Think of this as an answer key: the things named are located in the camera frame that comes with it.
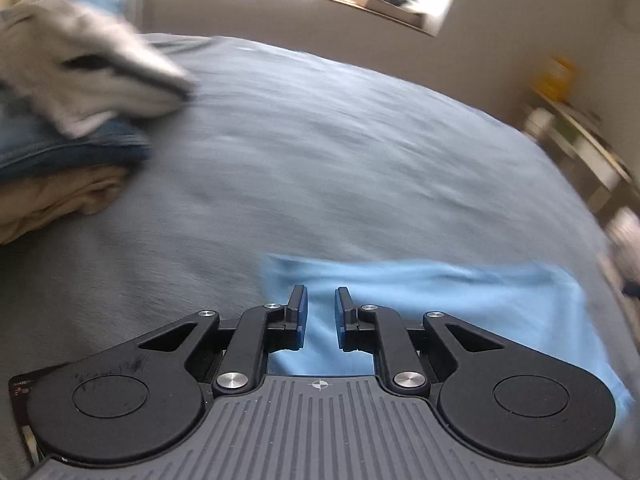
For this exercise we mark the yellow box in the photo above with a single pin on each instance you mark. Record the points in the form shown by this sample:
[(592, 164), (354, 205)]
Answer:
[(556, 77)]

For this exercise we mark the white folded garment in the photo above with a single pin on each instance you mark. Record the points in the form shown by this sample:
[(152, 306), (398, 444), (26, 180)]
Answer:
[(75, 45)]

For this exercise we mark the light blue t-shirt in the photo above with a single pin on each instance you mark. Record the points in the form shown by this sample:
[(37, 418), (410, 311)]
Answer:
[(450, 300)]

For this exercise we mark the folded beige pants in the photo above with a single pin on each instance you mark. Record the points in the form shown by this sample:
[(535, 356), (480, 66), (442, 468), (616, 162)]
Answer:
[(50, 200)]

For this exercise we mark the blue pillow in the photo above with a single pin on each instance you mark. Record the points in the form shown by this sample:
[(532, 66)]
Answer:
[(107, 4)]

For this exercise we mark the grey bed blanket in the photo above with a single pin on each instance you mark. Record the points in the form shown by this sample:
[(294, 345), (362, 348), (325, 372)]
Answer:
[(325, 160)]

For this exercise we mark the cream desk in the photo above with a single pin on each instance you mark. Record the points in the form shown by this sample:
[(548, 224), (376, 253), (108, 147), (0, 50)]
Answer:
[(590, 150)]

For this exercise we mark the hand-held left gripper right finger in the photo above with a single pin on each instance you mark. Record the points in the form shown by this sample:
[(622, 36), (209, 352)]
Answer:
[(343, 312)]

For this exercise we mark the pink checked folded sweater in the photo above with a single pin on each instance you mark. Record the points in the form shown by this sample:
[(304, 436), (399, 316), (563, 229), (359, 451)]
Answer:
[(627, 240)]

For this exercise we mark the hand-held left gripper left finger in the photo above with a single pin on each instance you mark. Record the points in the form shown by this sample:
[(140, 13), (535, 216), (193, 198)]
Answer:
[(301, 310)]

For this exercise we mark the folded blue jeans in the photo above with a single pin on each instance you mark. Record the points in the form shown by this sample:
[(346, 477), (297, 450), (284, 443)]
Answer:
[(50, 150)]

